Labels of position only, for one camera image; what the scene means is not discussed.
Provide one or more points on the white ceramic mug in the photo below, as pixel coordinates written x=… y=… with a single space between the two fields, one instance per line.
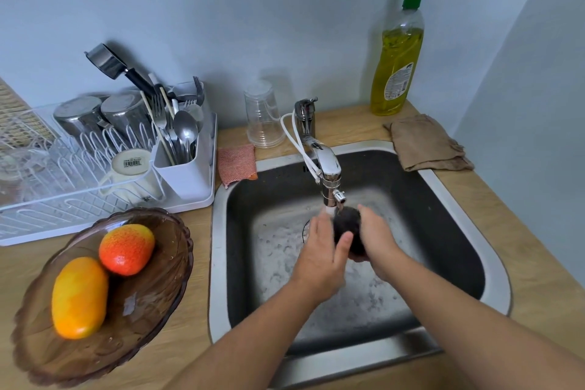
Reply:
x=132 y=172

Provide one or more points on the person's left forearm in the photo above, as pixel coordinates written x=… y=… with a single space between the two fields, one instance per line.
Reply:
x=256 y=344

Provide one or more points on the dark round avocado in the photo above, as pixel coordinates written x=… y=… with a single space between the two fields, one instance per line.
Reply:
x=348 y=223

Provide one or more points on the clear plastic cup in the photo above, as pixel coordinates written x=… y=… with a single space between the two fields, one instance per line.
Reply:
x=264 y=122

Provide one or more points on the large steel spoon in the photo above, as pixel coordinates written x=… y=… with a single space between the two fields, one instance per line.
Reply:
x=185 y=127

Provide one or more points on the small steel spoon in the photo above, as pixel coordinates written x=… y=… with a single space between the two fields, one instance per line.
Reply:
x=196 y=113

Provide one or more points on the person's right fingers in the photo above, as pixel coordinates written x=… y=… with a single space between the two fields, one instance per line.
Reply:
x=369 y=225

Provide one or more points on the person's left thumb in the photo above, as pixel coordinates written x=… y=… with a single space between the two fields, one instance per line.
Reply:
x=345 y=245

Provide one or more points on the steel fork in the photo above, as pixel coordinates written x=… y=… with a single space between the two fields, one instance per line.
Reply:
x=159 y=113
x=199 y=88

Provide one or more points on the person's right forearm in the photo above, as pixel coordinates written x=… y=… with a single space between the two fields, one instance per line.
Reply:
x=466 y=325

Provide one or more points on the white cutlery holder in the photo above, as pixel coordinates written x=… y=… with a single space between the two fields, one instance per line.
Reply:
x=185 y=177

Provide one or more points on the brown folded cloth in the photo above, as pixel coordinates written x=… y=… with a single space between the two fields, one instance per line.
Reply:
x=425 y=143

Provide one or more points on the chrome faucet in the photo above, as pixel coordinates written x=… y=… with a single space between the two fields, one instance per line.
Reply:
x=327 y=161

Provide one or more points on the red orange mango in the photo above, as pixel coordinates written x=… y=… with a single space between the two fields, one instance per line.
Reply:
x=126 y=249

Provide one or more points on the person's right hand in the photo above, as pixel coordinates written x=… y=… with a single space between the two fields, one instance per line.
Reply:
x=381 y=245

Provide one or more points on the wooden chopstick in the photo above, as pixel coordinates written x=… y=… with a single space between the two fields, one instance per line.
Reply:
x=153 y=122
x=166 y=101

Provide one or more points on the woven straw mat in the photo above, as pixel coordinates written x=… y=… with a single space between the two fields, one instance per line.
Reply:
x=13 y=115

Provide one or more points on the stainless steel cup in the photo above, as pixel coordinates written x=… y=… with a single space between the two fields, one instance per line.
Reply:
x=80 y=113
x=125 y=111

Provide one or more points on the yellow dish soap bottle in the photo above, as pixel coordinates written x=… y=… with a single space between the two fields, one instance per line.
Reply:
x=396 y=60

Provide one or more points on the brown glass bowl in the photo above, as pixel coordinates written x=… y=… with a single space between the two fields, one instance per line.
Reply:
x=137 y=307

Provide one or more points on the white dish rack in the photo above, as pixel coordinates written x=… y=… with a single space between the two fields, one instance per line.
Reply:
x=68 y=202

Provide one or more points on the orange mesh scrub cloth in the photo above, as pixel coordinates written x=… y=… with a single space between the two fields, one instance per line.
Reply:
x=236 y=165

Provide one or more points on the clear drinking glass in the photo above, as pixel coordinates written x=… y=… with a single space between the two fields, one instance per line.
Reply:
x=18 y=175

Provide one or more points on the yellow mango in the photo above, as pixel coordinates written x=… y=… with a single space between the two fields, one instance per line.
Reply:
x=80 y=298

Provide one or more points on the person's left hand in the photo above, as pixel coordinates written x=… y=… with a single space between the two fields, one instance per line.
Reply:
x=317 y=266

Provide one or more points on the stainless steel sink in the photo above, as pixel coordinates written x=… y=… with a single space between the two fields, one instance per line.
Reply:
x=434 y=239

